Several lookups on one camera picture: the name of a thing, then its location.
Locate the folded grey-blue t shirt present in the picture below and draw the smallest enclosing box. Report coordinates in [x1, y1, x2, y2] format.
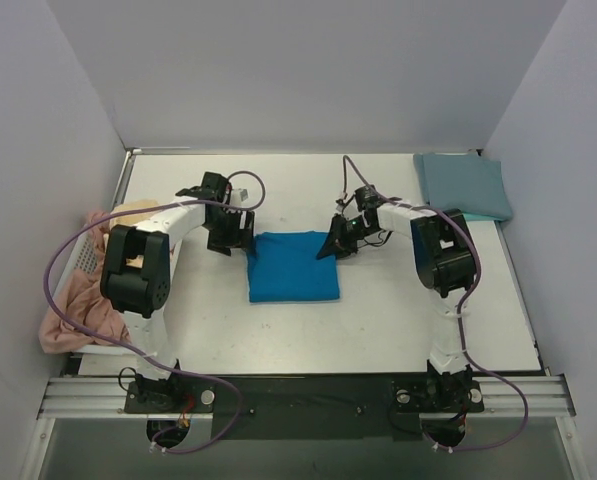
[413, 153, 513, 221]

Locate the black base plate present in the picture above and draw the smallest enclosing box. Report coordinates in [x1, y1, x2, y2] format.
[124, 371, 484, 446]

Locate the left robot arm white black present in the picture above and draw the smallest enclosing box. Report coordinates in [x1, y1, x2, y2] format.
[100, 172, 255, 412]

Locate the pale yellow t shirt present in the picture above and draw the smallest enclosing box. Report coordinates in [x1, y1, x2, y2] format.
[105, 198, 179, 271]

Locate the white perforated plastic basket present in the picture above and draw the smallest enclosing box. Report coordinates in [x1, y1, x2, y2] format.
[54, 233, 130, 355]

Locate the aluminium rail frame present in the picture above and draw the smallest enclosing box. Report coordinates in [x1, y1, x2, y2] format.
[38, 376, 576, 419]

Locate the folded teal t shirt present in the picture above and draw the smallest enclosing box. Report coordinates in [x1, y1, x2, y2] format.
[463, 212, 499, 222]

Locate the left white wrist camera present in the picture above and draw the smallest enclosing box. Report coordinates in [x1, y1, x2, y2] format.
[226, 187, 249, 207]

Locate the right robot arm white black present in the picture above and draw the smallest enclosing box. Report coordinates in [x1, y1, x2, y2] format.
[317, 186, 477, 410]

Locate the bright blue t shirt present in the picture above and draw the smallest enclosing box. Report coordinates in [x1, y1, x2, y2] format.
[247, 231, 340, 303]

